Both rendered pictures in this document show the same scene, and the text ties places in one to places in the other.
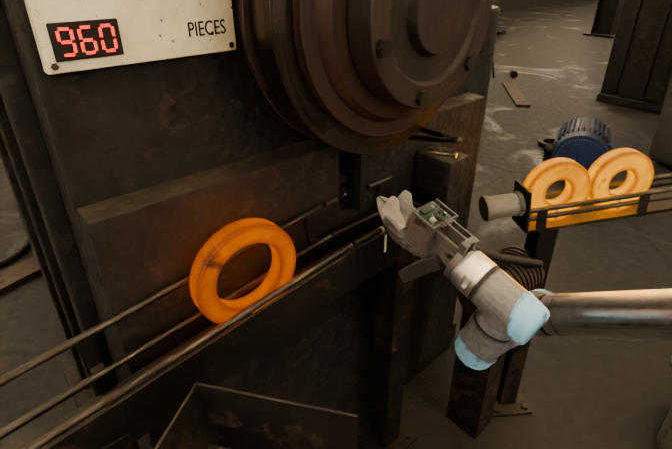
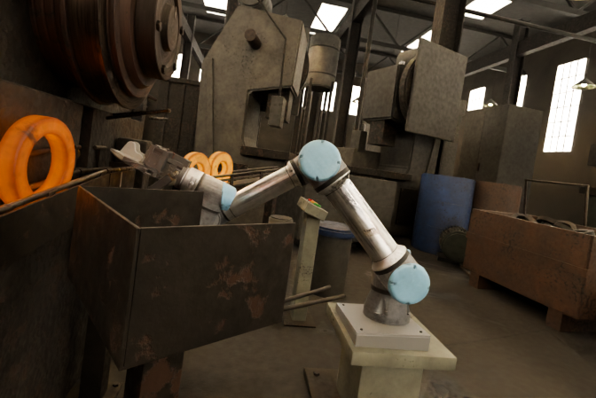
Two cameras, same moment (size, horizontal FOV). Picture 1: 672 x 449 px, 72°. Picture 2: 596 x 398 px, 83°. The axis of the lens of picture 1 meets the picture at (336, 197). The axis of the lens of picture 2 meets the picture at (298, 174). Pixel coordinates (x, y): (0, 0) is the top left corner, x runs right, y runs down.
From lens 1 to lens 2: 0.58 m
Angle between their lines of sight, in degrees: 60
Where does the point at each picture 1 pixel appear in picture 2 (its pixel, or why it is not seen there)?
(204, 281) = (22, 149)
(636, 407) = not seen: hidden behind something
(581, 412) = not seen: hidden behind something
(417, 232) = (153, 159)
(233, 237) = (47, 120)
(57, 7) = not seen: outside the picture
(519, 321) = (227, 192)
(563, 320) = (236, 203)
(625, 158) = (223, 155)
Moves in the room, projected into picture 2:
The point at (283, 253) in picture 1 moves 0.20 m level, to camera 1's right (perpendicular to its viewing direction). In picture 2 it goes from (69, 156) to (155, 163)
